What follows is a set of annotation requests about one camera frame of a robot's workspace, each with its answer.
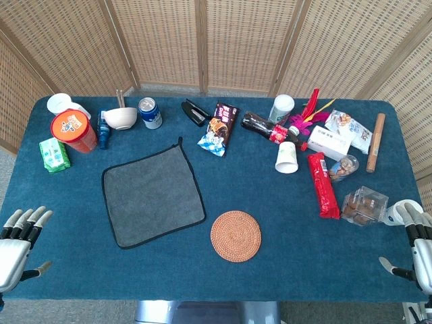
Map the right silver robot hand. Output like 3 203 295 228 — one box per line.
378 201 432 293

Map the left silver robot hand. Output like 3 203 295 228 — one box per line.
0 205 54 294

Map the grey and blue cloth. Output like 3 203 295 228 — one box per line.
101 136 207 250

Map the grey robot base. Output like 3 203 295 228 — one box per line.
134 300 281 324

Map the white paper cup blue logo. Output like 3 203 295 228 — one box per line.
381 199 425 226

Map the white stand part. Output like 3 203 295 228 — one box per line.
401 301 432 324

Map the clear plastic snack box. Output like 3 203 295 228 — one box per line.
340 186 389 227

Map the green tissue pack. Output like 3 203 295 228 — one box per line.
38 137 72 174

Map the red biscuit pack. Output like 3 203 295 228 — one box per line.
306 152 341 220

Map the wooden rolling pin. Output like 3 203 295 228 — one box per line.
366 113 386 173

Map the red tub with orange lid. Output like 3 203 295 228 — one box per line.
50 109 99 155

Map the small blue bottle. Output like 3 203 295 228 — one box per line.
97 108 111 151

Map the white snack bag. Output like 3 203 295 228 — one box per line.
324 109 373 155

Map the white cardboard box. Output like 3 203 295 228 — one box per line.
306 125 352 162

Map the white plastic cup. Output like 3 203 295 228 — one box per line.
46 92 92 119

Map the white ceramic bowl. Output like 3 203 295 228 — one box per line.
102 107 138 131

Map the white paper cup green print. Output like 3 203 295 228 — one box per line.
275 140 300 174

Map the colourful feather shuttlecock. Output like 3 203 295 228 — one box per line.
287 88 337 137

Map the round woven rattan coaster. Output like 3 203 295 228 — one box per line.
210 210 263 263

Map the blue table cloth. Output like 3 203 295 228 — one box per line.
0 96 432 302

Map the blue and white drink can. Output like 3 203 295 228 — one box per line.
138 97 163 130

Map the cola bottle with red label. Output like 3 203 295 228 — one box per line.
240 111 309 152

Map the white and green lidded cup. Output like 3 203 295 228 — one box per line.
268 94 295 126

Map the black stapler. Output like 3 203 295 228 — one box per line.
181 99 212 128

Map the brown chocolate snack bag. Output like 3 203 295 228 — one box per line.
196 102 240 159

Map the bamboo folding screen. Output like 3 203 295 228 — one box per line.
0 0 432 182

